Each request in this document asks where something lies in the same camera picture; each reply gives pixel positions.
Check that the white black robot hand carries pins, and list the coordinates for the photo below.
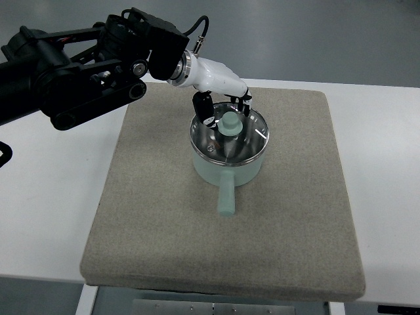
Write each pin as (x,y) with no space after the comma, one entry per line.
(208,76)

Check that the glass lid with green knob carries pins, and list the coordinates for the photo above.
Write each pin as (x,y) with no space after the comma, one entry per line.
(236,150)

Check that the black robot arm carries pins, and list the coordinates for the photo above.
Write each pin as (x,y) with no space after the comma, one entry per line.
(78,75)

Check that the mint green saucepan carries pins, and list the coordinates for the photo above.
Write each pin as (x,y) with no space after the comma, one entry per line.
(226,177)

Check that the beige felt mat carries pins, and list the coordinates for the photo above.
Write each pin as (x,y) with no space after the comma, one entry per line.
(292,236)

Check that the black label strip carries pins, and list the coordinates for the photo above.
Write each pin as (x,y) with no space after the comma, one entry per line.
(398,310)

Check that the grey metal base plate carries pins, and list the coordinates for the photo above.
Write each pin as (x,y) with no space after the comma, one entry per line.
(152,307)

